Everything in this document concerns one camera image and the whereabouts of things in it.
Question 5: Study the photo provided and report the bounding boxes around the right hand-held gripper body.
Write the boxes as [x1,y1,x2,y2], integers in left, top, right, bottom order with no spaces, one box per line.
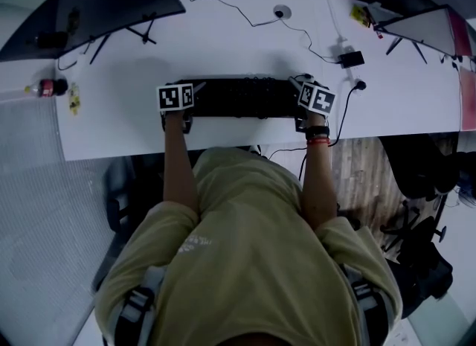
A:
[295,80,338,133]

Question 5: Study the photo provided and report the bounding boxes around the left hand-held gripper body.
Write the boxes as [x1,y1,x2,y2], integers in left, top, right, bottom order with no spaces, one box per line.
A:
[155,82,196,134]

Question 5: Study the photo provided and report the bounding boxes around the black keyboard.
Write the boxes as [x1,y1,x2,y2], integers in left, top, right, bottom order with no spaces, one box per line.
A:
[173,77,310,120]

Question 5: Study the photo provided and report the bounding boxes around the person's left forearm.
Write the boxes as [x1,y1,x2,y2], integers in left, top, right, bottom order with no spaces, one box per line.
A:
[162,110,201,223]

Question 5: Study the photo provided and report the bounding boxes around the person's right forearm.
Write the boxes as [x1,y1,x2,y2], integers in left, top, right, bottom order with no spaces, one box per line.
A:
[299,110,340,233]

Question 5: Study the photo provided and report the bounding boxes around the black wrist watch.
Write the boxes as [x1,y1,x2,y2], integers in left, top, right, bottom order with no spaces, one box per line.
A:
[305,125,331,141]

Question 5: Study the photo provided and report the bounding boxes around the white power strip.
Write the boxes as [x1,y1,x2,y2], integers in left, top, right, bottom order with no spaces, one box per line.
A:
[332,36,364,93]

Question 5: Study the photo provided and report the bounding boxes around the black adapter box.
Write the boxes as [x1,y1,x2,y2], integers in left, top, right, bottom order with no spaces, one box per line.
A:
[338,51,367,69]

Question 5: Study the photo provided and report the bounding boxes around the crumpled yellow snack packet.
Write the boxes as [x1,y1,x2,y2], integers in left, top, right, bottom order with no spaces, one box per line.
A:
[350,4,373,28]

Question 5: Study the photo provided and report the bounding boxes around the long yellow snack packet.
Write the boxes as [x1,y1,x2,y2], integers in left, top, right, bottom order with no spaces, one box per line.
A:
[67,81,83,116]

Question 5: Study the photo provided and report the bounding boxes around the large black monitor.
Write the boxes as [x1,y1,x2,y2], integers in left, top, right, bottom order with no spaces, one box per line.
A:
[0,0,187,65]

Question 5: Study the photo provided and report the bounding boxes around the black office chair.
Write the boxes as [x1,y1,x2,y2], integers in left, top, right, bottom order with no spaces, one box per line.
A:
[379,132,463,201]

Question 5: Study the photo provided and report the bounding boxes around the monitor with red edge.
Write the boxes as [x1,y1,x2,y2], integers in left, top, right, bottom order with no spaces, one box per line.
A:
[373,3,476,65]

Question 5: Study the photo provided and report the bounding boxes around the cola bottle with red label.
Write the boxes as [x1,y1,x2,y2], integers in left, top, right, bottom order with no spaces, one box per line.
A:
[23,77,70,99]

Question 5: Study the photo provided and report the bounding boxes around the red folder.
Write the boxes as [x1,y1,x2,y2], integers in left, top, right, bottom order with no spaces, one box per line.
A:
[458,64,476,132]

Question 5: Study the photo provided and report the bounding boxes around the black chair wheel base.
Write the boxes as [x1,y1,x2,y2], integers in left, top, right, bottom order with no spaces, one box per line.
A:
[379,199,448,253]

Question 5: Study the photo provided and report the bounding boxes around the yellow-green t-shirt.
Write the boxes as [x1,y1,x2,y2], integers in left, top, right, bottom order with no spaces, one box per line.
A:
[94,147,405,346]

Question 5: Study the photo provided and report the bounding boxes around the black plug with cable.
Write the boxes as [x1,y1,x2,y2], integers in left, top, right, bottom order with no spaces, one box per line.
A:
[327,80,367,149]

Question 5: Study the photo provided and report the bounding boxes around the round desk cable grommet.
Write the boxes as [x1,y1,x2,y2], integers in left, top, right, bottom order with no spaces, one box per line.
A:
[272,3,293,19]

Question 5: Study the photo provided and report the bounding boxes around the white cable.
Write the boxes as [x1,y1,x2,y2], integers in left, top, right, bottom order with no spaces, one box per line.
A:
[318,0,346,42]

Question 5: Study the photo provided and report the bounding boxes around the thin black cable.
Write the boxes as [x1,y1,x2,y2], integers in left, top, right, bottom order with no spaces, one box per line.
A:
[187,0,341,65]

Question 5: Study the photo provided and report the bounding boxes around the grey black backpack strap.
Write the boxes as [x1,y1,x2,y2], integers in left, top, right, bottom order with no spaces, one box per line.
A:
[114,265,169,346]
[341,263,392,346]

